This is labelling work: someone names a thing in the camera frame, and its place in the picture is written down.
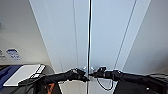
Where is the white door handle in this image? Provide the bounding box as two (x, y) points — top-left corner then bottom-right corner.
(82, 66), (88, 73)
(90, 65), (95, 73)

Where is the white wardrobe door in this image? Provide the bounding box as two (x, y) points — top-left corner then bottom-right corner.
(28, 0), (90, 94)
(89, 0), (152, 94)

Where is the white wardrobe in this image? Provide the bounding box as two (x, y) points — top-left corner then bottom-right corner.
(28, 0), (152, 94)

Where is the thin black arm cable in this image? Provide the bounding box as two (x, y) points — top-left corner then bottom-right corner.
(95, 77), (115, 92)

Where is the orange folding table frame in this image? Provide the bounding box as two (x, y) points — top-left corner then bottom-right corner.
(45, 82), (57, 94)

